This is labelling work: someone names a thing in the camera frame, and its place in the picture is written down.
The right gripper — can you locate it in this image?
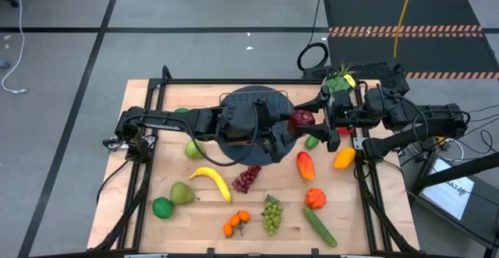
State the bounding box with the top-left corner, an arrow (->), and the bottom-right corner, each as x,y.
295,88 -> 385,152

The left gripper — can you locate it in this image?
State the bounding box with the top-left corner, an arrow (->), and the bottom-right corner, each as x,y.
251,98 -> 298,164

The red yellow mango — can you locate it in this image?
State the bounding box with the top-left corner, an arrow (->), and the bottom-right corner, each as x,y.
296,150 -> 316,182

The yellow orange mango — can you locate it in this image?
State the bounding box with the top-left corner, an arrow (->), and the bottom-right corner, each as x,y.
333,147 -> 357,170

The red-orange bumpy pepper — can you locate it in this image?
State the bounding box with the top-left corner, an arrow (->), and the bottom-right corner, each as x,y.
305,187 -> 327,210

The yellow banana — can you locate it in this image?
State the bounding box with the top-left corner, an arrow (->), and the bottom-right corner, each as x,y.
189,166 -> 233,204

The green grape bunch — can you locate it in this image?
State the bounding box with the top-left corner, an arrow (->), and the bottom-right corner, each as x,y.
261,194 -> 285,237

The light green apple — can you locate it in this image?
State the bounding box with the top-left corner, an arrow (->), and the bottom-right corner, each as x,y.
184,139 -> 207,160

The green cucumber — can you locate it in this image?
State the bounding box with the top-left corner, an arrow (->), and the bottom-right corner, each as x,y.
303,206 -> 338,249

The tangerine cluster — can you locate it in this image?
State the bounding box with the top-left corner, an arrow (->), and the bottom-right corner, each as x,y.
222,210 -> 252,239

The olive green pear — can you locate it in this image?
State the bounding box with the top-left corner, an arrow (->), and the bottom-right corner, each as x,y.
169,181 -> 200,206

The green leafy vegetable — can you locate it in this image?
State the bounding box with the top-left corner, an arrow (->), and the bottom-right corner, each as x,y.
324,62 -> 358,94

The round dark mat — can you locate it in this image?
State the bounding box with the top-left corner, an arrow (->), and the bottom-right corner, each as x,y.
217,85 -> 297,168

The red grape bunch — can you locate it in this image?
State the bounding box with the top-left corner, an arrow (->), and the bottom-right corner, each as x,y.
232,164 -> 263,195

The black hazard-striped floor mat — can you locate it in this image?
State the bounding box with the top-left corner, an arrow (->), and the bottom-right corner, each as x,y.
323,0 -> 499,80

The white paper sheet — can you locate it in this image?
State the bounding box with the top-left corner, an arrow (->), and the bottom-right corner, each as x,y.
419,158 -> 476,222

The black side stand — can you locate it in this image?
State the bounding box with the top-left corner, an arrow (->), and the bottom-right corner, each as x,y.
409,152 -> 499,251

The wire produce basket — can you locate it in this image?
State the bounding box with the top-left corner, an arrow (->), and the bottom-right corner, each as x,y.
218,89 -> 292,150

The black looped cable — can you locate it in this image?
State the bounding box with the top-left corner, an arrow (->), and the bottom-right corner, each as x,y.
296,0 -> 331,72

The black table frame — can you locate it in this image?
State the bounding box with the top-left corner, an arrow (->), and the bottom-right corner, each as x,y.
93,65 -> 422,258

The yellow hanging cable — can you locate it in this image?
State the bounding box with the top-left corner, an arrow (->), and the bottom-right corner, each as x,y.
392,0 -> 417,59

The white floor cable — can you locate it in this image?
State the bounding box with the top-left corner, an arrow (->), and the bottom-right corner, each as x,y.
1,0 -> 29,94

